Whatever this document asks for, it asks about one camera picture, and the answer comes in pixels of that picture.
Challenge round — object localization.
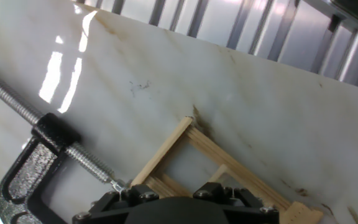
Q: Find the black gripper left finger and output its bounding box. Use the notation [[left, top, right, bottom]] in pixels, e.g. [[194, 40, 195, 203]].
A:
[[72, 184, 160, 224]]

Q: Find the black C-clamp with steel screw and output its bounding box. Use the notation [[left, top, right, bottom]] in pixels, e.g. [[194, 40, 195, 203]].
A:
[[0, 68, 127, 224]]

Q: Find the wooden sliding window model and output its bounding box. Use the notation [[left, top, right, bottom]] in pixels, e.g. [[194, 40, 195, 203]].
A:
[[130, 116, 324, 224]]

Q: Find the white marble pattern board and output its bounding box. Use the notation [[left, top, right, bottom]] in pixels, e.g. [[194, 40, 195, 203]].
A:
[[0, 0, 358, 224]]

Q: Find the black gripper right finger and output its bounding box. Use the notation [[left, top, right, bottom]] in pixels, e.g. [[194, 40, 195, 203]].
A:
[[193, 182, 280, 224]]

